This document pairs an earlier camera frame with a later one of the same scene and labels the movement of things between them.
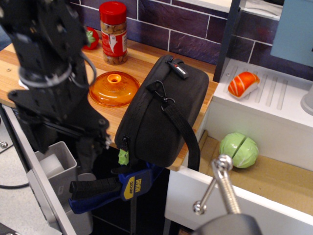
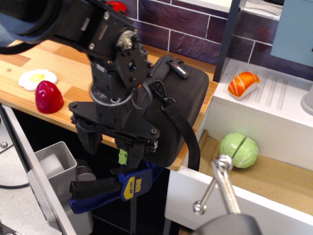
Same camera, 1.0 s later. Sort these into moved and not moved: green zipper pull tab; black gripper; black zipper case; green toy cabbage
Moved: black gripper
Not moved: green zipper pull tab; green toy cabbage; black zipper case
